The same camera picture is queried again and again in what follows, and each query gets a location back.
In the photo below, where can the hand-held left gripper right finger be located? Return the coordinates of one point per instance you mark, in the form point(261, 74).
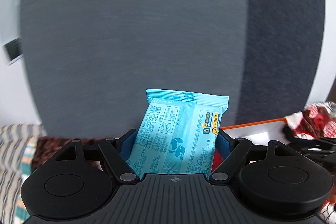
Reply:
point(223, 144)

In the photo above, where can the light blue wet wipes packet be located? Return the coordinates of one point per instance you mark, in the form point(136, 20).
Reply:
point(173, 132)

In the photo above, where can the red and white printed blanket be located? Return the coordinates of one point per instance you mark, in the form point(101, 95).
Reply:
point(319, 119)

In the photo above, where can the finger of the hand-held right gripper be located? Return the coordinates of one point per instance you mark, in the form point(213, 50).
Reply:
point(320, 154)
point(315, 140)

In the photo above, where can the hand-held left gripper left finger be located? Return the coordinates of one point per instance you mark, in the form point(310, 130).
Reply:
point(127, 145)

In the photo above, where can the white framed dark panel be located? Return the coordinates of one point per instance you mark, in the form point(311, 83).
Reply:
point(13, 52)

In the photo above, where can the orange box with white inside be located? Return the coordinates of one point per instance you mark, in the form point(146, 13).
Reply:
point(252, 132)

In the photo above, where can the striped cloth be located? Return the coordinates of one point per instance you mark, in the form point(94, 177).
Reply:
point(13, 155)

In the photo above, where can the light grey felt panel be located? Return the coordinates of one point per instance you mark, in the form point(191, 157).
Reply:
point(131, 43)

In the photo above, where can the dark grey felt panel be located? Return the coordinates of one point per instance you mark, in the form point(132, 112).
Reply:
point(281, 43)

